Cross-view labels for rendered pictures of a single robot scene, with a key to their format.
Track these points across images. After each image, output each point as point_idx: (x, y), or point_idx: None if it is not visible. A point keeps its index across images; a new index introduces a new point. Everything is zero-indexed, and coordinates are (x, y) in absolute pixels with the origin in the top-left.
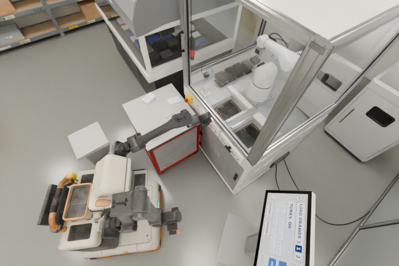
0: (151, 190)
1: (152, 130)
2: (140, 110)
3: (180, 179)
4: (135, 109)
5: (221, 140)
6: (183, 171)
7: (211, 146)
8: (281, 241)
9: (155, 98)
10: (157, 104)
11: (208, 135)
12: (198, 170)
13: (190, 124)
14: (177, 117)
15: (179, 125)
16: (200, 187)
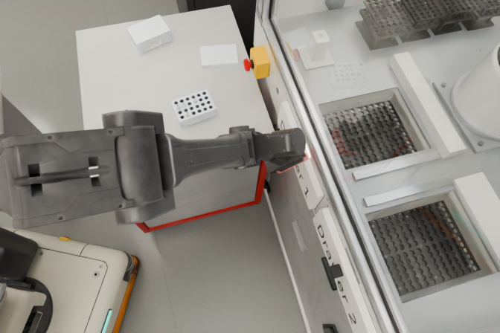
0: (101, 278)
1: None
2: (117, 59)
3: (196, 258)
4: (105, 54)
5: (317, 227)
6: (207, 241)
7: (290, 213)
8: None
9: (167, 37)
10: (168, 54)
11: (288, 182)
12: (245, 249)
13: (132, 211)
14: (32, 157)
15: (24, 217)
16: (236, 297)
